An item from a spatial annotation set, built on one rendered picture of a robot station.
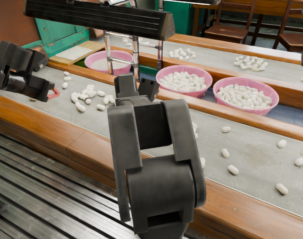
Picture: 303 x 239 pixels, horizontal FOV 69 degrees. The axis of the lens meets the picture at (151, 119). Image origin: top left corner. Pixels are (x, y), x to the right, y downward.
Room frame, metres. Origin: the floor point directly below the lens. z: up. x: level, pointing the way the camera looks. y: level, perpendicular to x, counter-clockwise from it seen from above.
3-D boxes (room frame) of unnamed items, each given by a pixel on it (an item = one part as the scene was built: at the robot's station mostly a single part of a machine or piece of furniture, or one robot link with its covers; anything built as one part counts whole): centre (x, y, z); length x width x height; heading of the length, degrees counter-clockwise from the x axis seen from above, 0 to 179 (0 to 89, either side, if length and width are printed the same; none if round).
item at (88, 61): (1.15, 0.23, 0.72); 0.27 x 0.27 x 0.10
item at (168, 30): (0.82, 0.21, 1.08); 0.62 x 0.08 x 0.07; 62
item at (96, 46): (1.25, 0.42, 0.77); 0.33 x 0.15 x 0.01; 152
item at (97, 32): (1.58, 0.31, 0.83); 0.30 x 0.06 x 0.07; 152
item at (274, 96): (0.81, -0.40, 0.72); 0.27 x 0.27 x 0.10
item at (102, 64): (1.15, 0.23, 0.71); 0.22 x 0.22 x 0.06
